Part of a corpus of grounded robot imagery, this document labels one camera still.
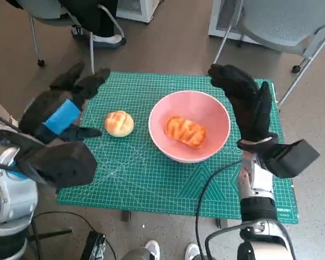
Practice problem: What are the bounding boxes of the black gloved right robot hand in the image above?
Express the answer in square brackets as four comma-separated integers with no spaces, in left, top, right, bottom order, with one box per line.
[207,64,273,143]

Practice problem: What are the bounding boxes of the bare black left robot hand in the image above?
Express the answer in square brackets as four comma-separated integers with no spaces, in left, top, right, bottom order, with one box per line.
[17,61,111,146]

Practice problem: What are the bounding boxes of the rectangular toy bread loaf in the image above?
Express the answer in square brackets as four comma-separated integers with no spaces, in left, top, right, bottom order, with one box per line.
[165,115,208,148]

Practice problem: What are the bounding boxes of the round toy bread bun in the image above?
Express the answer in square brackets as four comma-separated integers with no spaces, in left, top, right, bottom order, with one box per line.
[104,110,134,138]

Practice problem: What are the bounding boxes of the pink bowl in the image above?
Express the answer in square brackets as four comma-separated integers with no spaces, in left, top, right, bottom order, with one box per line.
[148,91,231,164]

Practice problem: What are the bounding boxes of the grey mesh-back chair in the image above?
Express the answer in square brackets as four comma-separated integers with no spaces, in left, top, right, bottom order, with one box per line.
[211,0,325,108]

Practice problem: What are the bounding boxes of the white appliance with grille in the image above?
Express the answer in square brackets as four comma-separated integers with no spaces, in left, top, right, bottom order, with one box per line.
[207,0,261,43]

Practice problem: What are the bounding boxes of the black floor bar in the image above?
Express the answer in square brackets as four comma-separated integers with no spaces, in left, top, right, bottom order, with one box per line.
[35,229,73,239]

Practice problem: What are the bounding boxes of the green cutting mat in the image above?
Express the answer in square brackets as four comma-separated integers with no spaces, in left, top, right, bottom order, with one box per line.
[56,71,299,224]

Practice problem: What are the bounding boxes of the black floor device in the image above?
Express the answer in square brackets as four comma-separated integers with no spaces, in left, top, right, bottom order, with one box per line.
[80,230,107,260]

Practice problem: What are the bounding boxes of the white shoe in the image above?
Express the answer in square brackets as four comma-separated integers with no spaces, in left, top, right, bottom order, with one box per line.
[144,239,160,260]
[184,243,201,260]

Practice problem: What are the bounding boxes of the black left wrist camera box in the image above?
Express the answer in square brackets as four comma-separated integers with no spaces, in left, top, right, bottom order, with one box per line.
[15,140,98,189]

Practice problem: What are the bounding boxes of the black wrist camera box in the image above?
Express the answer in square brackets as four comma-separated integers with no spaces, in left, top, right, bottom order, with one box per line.
[15,140,98,189]
[262,139,321,179]

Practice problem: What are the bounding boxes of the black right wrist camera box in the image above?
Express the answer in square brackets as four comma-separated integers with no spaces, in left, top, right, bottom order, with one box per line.
[262,139,321,179]

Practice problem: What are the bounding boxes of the grey chair with metal frame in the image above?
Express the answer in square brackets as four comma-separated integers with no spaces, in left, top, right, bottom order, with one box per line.
[27,0,127,74]

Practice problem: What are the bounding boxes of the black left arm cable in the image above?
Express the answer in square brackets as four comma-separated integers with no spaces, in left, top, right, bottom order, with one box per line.
[28,211,94,244]

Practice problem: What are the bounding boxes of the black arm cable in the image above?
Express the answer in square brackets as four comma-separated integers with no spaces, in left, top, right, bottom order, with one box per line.
[195,159,297,260]
[28,211,94,244]

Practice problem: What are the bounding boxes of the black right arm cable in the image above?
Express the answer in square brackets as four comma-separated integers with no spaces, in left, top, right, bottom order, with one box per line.
[195,159,297,260]

